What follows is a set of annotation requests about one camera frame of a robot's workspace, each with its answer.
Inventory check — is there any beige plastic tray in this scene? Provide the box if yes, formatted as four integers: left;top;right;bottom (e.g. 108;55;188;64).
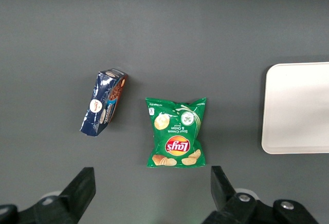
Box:
261;62;329;155

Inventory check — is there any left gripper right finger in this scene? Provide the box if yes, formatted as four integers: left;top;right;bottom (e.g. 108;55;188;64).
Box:
202;165;320;224

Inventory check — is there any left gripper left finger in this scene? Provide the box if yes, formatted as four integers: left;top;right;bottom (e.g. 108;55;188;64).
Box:
0;166;97;224

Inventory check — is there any green chips bag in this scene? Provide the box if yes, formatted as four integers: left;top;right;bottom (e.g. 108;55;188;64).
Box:
145;97;208;169

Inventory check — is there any blue chocolate cookie box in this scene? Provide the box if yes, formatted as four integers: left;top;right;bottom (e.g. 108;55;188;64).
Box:
79;68;129;137

